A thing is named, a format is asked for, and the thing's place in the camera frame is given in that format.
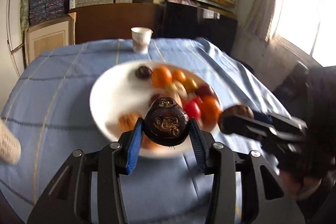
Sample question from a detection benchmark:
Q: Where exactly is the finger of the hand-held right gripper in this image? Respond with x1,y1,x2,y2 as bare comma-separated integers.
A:
223,114,273,142
249,111,307,132

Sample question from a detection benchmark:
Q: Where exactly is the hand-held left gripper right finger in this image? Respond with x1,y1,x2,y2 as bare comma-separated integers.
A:
189,118,306,224

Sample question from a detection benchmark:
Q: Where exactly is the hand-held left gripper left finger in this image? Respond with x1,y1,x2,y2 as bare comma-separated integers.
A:
26,118,144,224

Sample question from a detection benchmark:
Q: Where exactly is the tan brown round fruit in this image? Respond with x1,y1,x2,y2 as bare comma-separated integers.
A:
218,105,255,134
117,112,142,131
165,81,188,104

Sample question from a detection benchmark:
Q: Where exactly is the red tomato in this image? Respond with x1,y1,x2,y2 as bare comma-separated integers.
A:
183,99,202,119

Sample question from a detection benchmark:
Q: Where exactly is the large orange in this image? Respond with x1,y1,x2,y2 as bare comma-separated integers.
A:
201,95,222,126
151,66,173,88

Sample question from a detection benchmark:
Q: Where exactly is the dark brown mangosteen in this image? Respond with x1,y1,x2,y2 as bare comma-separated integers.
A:
144,97,190,147
135,66,153,79

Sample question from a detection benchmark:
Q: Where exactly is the white oval plate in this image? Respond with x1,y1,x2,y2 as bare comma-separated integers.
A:
89,60,223,159

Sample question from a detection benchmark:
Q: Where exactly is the purple passion fruit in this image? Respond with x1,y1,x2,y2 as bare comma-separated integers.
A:
196,85,216,98

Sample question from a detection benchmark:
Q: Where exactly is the small yellow-orange tangerine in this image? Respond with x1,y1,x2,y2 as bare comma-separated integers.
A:
172,70,186,83
184,78,198,92

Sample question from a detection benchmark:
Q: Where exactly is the person's right hand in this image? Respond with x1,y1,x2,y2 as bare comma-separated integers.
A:
278,172,328,201

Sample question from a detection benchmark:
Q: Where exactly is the black jacket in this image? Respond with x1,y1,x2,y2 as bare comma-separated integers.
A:
273,61,310,98

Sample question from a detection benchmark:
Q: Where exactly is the blue checked tablecloth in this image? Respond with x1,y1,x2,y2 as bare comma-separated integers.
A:
0,38,300,224

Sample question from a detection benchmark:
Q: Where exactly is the white paper cup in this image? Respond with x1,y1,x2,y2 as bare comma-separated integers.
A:
131,27,153,54

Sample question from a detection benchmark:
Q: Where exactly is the bright daylight window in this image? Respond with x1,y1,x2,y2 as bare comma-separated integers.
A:
268,0,336,67

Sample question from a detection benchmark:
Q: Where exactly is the white paper note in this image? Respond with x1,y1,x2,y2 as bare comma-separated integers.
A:
203,10,219,20

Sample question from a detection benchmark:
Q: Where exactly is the black screen panel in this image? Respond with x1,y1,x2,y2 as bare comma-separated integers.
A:
161,1,238,55

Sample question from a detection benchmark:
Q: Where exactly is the brown cardboard board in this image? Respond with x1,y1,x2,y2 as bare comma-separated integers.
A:
69,2,166,45

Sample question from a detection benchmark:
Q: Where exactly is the pink cloth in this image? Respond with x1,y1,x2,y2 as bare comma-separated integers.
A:
168,0,208,7

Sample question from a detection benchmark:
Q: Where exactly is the white stick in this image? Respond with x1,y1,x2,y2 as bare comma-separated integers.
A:
7,0,25,77

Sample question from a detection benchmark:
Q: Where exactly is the wooden picture frame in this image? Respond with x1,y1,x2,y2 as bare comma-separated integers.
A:
24,13,77,67

